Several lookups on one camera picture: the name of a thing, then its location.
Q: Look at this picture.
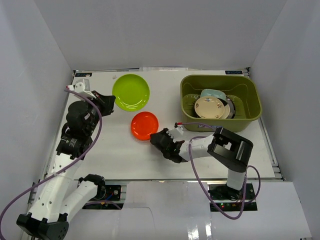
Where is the beige plate with small marks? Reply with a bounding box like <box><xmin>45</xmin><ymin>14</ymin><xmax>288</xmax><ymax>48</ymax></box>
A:
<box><xmin>194</xmin><ymin>96</ymin><xmax>225</xmax><ymax>119</ymax></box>

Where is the left blue corner label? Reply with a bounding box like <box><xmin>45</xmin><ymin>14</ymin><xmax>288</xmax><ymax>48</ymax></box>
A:
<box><xmin>74</xmin><ymin>72</ymin><xmax>92</xmax><ymax>78</ymax></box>

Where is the cream plate with black spot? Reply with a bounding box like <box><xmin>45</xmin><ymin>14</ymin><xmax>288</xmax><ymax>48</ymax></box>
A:
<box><xmin>221</xmin><ymin>99</ymin><xmax>231</xmax><ymax>119</ymax></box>

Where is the light blue rectangular dish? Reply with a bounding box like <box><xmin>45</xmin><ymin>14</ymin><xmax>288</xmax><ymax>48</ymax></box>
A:
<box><xmin>200</xmin><ymin>88</ymin><xmax>227</xmax><ymax>101</ymax></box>

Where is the olive green plastic bin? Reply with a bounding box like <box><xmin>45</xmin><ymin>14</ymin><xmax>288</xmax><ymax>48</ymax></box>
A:
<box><xmin>180</xmin><ymin>74</ymin><xmax>262</xmax><ymax>132</ymax></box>

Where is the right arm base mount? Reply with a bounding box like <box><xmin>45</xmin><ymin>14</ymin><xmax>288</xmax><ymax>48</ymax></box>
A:
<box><xmin>208</xmin><ymin>183</ymin><xmax>258</xmax><ymax>212</ymax></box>

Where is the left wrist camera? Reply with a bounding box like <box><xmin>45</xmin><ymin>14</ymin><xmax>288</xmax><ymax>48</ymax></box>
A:
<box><xmin>66</xmin><ymin>78</ymin><xmax>96</xmax><ymax>99</ymax></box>

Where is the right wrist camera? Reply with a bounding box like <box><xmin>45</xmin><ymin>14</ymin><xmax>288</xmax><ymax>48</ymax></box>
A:
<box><xmin>166</xmin><ymin>122</ymin><xmax>184</xmax><ymax>140</ymax></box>

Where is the right blue corner label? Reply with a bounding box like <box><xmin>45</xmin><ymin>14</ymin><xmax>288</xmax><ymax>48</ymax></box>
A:
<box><xmin>225</xmin><ymin>70</ymin><xmax>243</xmax><ymax>75</ymax></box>

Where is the lime green plate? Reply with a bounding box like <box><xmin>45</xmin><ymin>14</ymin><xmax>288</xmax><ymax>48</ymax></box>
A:
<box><xmin>112</xmin><ymin>74</ymin><xmax>150</xmax><ymax>112</ymax></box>

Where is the orange plate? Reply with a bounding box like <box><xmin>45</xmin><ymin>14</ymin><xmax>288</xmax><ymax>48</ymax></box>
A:
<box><xmin>130</xmin><ymin>111</ymin><xmax>159</xmax><ymax>141</ymax></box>

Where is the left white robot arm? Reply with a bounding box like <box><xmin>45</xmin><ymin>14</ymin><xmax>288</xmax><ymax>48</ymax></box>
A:
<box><xmin>16</xmin><ymin>90</ymin><xmax>116</xmax><ymax>240</ymax></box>

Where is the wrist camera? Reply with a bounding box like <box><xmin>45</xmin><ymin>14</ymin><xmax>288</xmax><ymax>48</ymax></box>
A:
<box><xmin>166</xmin><ymin>122</ymin><xmax>184</xmax><ymax>140</ymax></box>
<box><xmin>66</xmin><ymin>78</ymin><xmax>96</xmax><ymax>99</ymax></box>

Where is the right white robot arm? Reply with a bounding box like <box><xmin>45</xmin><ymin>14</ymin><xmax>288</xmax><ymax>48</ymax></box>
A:
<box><xmin>150</xmin><ymin>126</ymin><xmax>254</xmax><ymax>200</ymax></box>

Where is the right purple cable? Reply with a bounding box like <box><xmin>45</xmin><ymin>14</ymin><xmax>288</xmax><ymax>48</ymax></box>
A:
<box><xmin>179</xmin><ymin>121</ymin><xmax>262</xmax><ymax>220</ymax></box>

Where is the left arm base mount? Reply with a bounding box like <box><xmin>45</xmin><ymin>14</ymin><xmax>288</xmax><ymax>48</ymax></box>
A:
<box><xmin>93</xmin><ymin>185</ymin><xmax>122</xmax><ymax>201</ymax></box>

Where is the blue corner label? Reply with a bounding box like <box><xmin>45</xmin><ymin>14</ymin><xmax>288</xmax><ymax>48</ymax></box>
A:
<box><xmin>74</xmin><ymin>72</ymin><xmax>92</xmax><ymax>78</ymax></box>
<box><xmin>225</xmin><ymin>70</ymin><xmax>243</xmax><ymax>75</ymax></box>

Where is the grey reindeer pattern plate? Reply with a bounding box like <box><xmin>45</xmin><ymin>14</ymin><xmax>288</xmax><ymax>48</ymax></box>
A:
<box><xmin>226</xmin><ymin>96</ymin><xmax>236</xmax><ymax>119</ymax></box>

